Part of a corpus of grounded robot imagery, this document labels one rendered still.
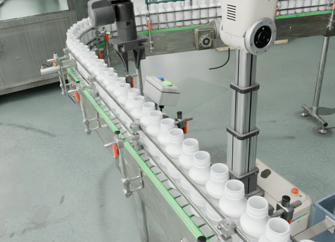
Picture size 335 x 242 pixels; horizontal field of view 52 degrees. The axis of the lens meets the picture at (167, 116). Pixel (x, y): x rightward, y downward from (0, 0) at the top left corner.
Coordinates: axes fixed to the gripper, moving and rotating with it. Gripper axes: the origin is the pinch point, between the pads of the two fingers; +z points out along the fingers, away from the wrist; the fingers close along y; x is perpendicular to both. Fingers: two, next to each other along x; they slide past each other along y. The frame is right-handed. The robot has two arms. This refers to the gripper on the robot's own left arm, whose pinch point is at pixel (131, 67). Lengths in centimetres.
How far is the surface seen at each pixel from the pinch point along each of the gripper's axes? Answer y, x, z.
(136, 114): -3.3, -7.8, 12.0
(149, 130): -3.9, -18.8, 12.1
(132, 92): -0.3, 1.5, 8.8
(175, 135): -0.8, -28.2, 9.6
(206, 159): -1.1, -43.4, 7.7
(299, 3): 167, 90, 18
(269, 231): -3, -65, 8
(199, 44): 87, 100, 35
